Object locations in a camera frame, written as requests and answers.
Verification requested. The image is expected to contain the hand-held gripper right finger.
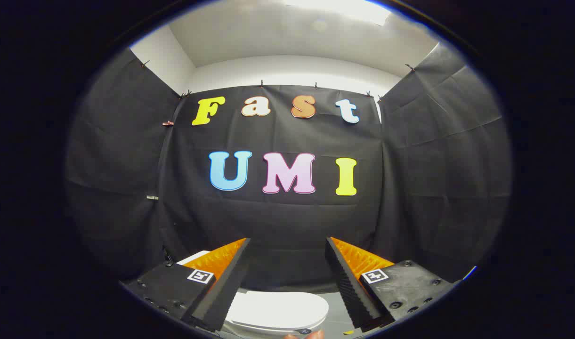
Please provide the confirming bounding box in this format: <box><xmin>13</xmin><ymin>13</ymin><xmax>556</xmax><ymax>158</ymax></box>
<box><xmin>325</xmin><ymin>237</ymin><xmax>457</xmax><ymax>332</ymax></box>

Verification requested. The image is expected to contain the black backdrop cloth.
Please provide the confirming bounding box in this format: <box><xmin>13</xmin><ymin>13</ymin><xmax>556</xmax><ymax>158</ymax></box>
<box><xmin>65</xmin><ymin>42</ymin><xmax>512</xmax><ymax>293</ymax></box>

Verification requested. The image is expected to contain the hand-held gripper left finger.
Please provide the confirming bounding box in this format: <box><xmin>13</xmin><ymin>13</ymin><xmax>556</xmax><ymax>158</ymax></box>
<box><xmin>122</xmin><ymin>238</ymin><xmax>251</xmax><ymax>332</ymax></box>

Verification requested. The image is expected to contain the white toilet tank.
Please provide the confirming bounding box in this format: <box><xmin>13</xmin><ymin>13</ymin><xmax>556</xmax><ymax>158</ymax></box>
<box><xmin>177</xmin><ymin>250</ymin><xmax>211</xmax><ymax>266</ymax></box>

